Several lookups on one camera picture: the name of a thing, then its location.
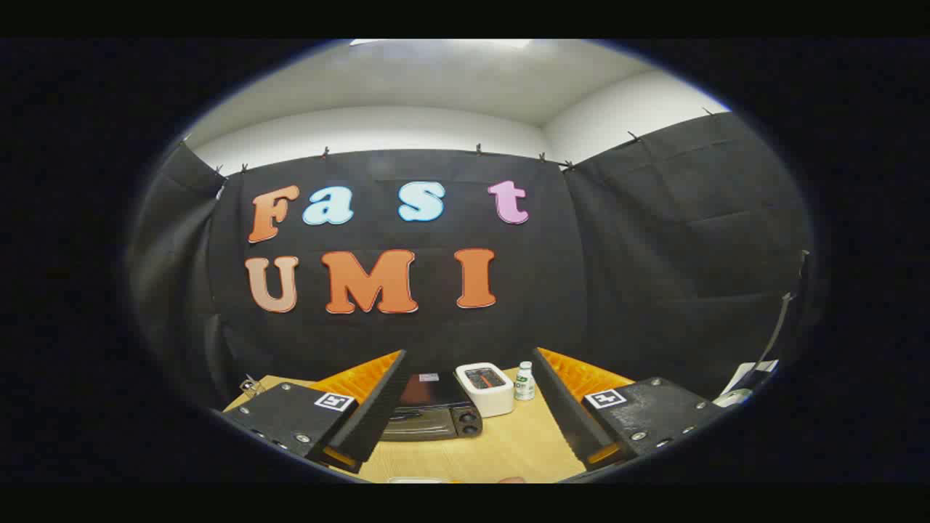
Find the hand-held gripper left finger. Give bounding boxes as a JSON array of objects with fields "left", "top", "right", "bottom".
[{"left": 218, "top": 349, "right": 409, "bottom": 474}]

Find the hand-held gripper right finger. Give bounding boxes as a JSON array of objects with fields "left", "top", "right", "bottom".
[{"left": 532, "top": 347, "right": 727, "bottom": 471}]

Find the black toaster oven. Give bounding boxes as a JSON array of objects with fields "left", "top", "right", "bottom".
[{"left": 379, "top": 372, "right": 484, "bottom": 442}]

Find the white pop-up toaster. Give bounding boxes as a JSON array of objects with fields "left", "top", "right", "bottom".
[{"left": 455, "top": 362, "right": 516, "bottom": 418}]

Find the black backdrop cloth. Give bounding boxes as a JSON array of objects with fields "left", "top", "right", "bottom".
[{"left": 127, "top": 109, "right": 814, "bottom": 408}]

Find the white side table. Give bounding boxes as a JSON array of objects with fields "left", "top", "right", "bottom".
[{"left": 716, "top": 360, "right": 780, "bottom": 408}]

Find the grey strap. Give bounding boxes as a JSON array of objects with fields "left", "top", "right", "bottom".
[{"left": 756, "top": 251, "right": 811, "bottom": 371}]

